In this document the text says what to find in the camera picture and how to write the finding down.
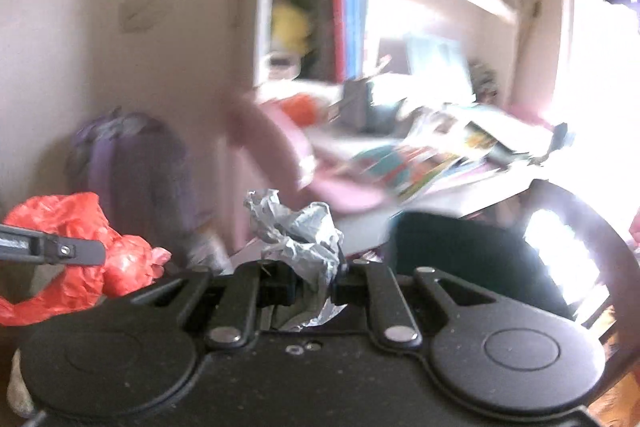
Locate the yellow soft toy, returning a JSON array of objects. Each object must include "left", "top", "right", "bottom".
[{"left": 270, "top": 2, "right": 313, "bottom": 58}]

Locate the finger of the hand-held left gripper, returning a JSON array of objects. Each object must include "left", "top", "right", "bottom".
[{"left": 0, "top": 224, "right": 107, "bottom": 266}]

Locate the orange object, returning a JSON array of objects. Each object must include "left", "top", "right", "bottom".
[{"left": 277, "top": 93, "right": 326, "bottom": 125}]

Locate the red plastic bag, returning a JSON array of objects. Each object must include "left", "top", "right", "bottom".
[{"left": 0, "top": 192, "right": 172, "bottom": 327}]

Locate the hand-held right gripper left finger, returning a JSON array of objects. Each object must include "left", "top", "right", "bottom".
[{"left": 131, "top": 259, "right": 297, "bottom": 351}]

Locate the silver wrapper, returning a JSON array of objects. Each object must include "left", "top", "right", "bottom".
[{"left": 243, "top": 189, "right": 347, "bottom": 333}]

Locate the dark desk organizer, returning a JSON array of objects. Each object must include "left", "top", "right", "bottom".
[{"left": 342, "top": 79, "right": 401, "bottom": 132}]

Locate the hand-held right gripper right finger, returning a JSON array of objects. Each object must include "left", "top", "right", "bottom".
[{"left": 332, "top": 259, "right": 501, "bottom": 351}]

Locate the dark wooden chair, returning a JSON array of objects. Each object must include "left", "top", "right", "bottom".
[{"left": 520, "top": 179, "right": 640, "bottom": 408}]

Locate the pile of colourful magazines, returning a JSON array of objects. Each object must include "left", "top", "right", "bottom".
[{"left": 350, "top": 107, "right": 556, "bottom": 202}]

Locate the purple grey backpack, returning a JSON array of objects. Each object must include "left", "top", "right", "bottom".
[{"left": 67, "top": 107, "right": 233, "bottom": 273}]

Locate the row of upright books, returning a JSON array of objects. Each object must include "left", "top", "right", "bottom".
[{"left": 300, "top": 0, "right": 376, "bottom": 82}]

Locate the pink wooden desk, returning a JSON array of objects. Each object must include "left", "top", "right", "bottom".
[{"left": 222, "top": 97, "right": 551, "bottom": 253}]

